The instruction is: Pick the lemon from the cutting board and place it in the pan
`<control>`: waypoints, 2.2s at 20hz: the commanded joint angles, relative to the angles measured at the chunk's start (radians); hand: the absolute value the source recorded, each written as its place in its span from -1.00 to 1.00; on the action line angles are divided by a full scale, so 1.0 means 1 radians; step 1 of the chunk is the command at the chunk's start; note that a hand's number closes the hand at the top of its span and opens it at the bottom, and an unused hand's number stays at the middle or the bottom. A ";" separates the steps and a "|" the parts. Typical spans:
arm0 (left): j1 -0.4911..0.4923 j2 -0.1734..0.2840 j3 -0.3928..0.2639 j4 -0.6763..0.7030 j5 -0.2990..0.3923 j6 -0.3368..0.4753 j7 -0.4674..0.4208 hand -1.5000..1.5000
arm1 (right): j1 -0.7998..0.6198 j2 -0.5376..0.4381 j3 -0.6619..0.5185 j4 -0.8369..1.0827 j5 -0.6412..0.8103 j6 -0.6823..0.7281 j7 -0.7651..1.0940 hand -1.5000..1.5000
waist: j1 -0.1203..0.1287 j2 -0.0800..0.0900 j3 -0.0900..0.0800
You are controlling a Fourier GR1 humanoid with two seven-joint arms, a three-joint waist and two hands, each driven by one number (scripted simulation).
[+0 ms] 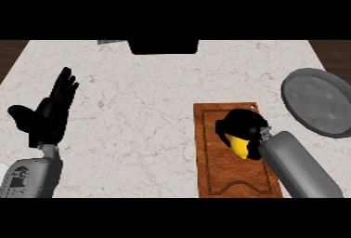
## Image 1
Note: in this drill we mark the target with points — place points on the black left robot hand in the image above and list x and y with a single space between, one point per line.
51 117

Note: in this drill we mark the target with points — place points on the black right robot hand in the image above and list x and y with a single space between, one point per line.
243 122

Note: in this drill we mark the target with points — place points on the yellow lemon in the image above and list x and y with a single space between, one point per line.
240 146

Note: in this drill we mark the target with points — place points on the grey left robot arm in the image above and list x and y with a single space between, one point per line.
32 176

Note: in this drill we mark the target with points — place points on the brown wooden cutting board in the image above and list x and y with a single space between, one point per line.
229 173

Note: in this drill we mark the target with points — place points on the grey round pan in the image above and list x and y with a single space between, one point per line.
318 102

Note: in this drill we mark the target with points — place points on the black appliance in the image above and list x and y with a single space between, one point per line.
164 46

